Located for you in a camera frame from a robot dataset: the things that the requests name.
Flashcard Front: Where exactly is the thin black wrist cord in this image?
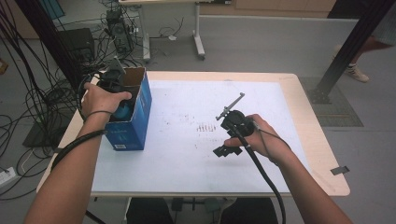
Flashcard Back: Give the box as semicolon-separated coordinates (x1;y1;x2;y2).
83;109;114;121
253;122;292;166

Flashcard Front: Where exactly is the person's left hand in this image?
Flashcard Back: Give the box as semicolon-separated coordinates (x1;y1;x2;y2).
81;82;134;120

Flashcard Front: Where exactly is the white power strip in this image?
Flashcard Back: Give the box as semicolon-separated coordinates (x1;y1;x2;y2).
0;166;17;188

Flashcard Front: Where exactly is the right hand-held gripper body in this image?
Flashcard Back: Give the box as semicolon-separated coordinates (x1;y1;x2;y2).
215;91;256;138

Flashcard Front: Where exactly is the blue cardboard box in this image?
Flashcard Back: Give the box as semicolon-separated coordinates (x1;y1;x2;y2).
104;66;153;152

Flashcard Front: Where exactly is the black equipment box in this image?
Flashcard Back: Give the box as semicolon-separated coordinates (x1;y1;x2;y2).
58;27;96;62

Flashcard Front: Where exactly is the white desk frame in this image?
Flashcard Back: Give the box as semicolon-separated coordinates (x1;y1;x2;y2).
118;0;233;62

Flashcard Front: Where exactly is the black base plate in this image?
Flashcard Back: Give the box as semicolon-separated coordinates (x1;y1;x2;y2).
21;106;78;148

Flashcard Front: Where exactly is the grey floor grate mat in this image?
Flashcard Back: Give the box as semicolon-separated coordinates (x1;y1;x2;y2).
298;77;364;128

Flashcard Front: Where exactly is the thick black gripper cable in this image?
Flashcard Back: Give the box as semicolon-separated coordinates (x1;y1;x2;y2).
50;129;108;172
228;122;288;224

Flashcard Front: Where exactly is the wooden table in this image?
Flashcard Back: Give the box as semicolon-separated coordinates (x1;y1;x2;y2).
36;70;351;199

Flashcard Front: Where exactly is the tangle of black cables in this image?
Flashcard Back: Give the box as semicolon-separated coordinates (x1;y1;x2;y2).
0;0;144;200

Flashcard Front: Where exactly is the grey tape piece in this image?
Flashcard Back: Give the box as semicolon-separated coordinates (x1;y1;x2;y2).
330;165;350;176

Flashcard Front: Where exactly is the black metal post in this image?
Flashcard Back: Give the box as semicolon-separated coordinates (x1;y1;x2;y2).
13;0;83;90
307;0;396;105

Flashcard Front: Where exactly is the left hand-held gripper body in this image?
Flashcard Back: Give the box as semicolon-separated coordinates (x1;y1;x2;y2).
96;57;127;93

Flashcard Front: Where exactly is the white table mat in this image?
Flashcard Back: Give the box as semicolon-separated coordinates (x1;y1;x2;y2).
92;79;309;194

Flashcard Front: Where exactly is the person's right hand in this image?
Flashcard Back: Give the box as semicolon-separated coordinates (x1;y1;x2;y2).
223;113;292;164

